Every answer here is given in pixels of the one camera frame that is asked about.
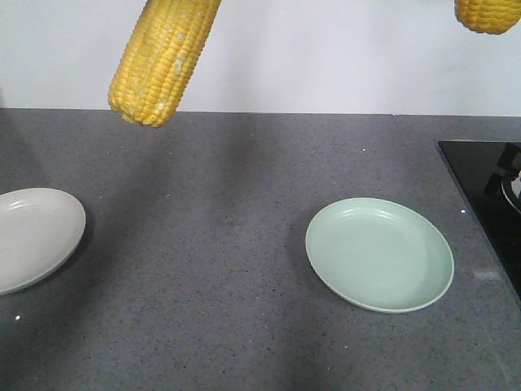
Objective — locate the yellow corn cob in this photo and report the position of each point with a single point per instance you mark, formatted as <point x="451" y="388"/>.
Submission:
<point x="488" y="16"/>
<point x="159" y="60"/>

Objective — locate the black glass gas hob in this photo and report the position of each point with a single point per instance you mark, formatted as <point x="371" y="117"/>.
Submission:
<point x="488" y="173"/>

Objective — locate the beige plate by rack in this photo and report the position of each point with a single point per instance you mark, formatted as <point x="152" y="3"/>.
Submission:
<point x="40" y="229"/>

